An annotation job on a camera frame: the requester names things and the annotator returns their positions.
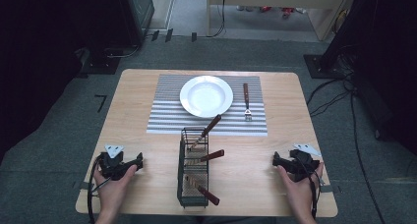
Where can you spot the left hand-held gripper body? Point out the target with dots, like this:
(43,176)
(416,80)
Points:
(113,166)

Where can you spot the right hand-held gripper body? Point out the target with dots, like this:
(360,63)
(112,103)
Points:
(303,165)

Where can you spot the person's left hand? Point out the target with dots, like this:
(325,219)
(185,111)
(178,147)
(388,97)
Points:
(111,193)

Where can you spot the person's right hand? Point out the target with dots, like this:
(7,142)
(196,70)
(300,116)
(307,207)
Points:
(303,194)

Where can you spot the grey striped placemat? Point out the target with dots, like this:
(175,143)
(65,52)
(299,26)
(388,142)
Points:
(164,112)

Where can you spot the black tape corner mark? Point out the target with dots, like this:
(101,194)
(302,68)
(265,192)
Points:
(101,101)

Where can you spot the white round plate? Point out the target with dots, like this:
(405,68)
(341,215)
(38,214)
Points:
(206,96)

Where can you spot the black stand base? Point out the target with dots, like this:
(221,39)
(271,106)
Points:
(101,62)
(319,67)

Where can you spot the dark cabinet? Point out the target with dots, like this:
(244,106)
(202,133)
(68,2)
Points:
(139,14)

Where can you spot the red shoes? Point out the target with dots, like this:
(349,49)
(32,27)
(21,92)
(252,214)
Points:
(278,10)

